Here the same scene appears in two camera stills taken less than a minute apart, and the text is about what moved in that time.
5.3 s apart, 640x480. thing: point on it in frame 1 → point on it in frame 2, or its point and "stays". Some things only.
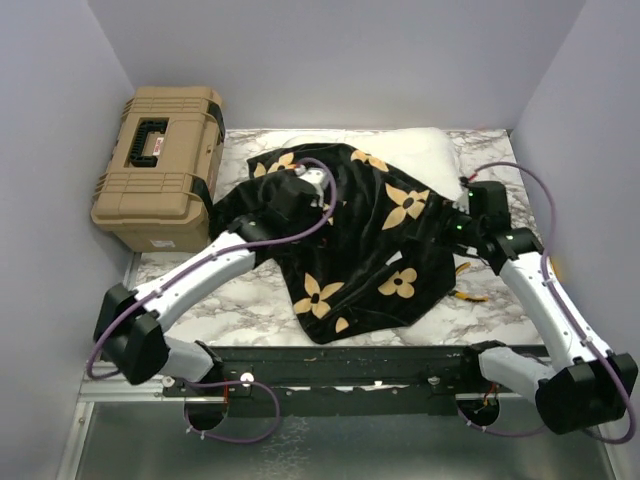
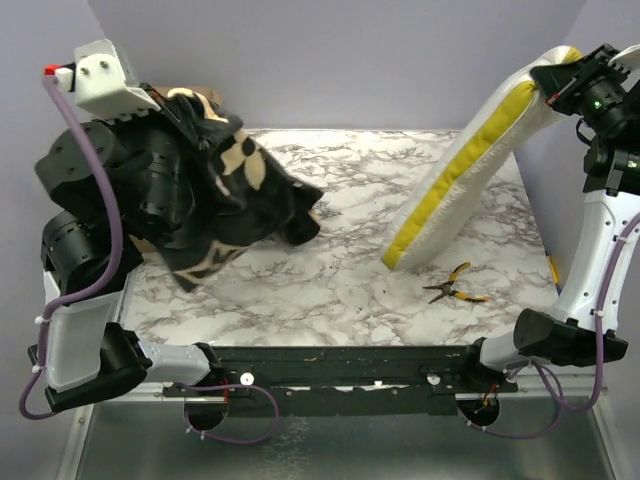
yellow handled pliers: [471, 297] stays
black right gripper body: [455, 228] → [595, 87]
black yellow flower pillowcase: [361, 245] → [240, 195]
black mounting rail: [341, 382] stays
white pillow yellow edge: [422, 152] → [466, 156]
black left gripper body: [312, 217] → [166, 125]
